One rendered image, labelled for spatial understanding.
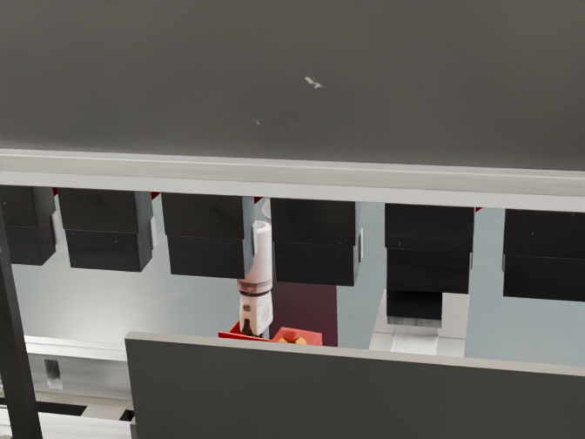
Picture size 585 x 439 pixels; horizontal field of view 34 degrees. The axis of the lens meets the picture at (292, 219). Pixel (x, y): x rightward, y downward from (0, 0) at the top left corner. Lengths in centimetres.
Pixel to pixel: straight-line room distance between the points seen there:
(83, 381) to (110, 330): 200
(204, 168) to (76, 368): 69
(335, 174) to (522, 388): 42
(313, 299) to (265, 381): 122
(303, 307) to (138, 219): 81
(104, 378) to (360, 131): 84
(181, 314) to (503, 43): 287
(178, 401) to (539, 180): 58
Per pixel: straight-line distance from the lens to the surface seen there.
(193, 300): 412
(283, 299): 244
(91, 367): 195
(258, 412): 126
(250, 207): 171
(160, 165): 144
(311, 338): 229
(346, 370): 119
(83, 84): 147
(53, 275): 449
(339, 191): 161
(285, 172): 139
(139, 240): 177
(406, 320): 175
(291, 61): 136
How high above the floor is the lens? 198
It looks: 24 degrees down
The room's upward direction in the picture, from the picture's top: 3 degrees counter-clockwise
